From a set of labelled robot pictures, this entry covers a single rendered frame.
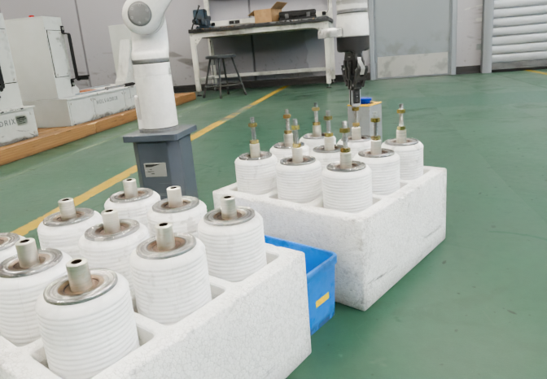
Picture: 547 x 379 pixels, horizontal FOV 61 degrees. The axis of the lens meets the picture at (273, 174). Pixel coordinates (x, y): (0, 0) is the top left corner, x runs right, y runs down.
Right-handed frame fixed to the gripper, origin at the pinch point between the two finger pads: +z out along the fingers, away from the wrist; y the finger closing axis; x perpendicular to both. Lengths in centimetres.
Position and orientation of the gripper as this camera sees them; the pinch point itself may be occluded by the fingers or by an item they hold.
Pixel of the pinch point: (354, 98)
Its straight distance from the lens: 115.2
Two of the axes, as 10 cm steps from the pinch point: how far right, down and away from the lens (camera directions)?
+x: -9.8, 1.2, -1.4
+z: 0.8, 9.6, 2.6
